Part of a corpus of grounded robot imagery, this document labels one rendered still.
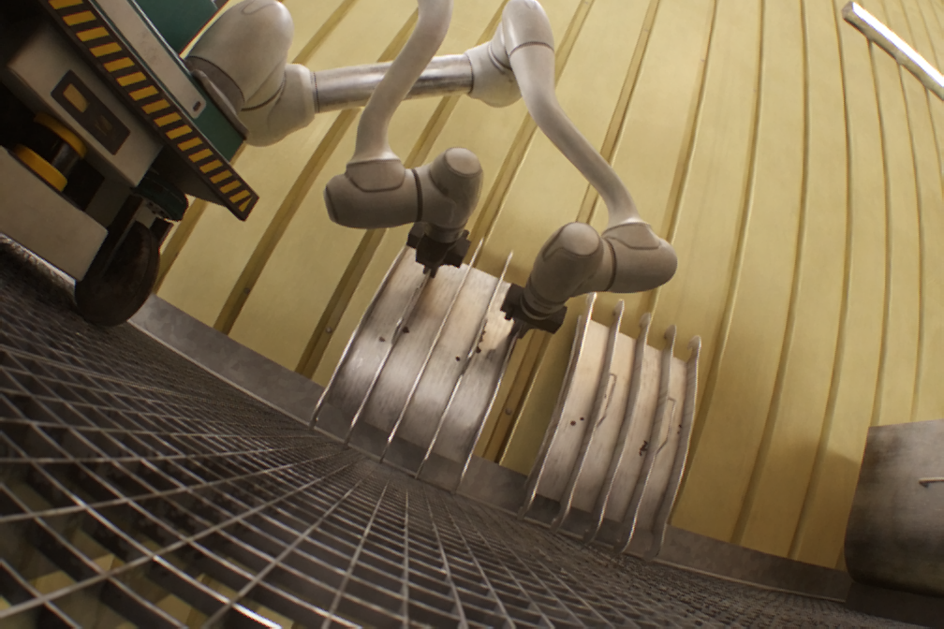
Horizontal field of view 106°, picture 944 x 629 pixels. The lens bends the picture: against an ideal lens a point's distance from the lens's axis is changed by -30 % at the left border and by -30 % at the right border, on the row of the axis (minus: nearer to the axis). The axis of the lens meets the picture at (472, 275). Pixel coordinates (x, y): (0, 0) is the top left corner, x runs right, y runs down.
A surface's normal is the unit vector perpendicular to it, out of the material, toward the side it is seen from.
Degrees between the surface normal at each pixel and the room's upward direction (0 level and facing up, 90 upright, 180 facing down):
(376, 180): 102
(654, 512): 91
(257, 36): 88
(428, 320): 74
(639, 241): 83
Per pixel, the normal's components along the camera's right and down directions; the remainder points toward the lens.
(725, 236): 0.12, -0.30
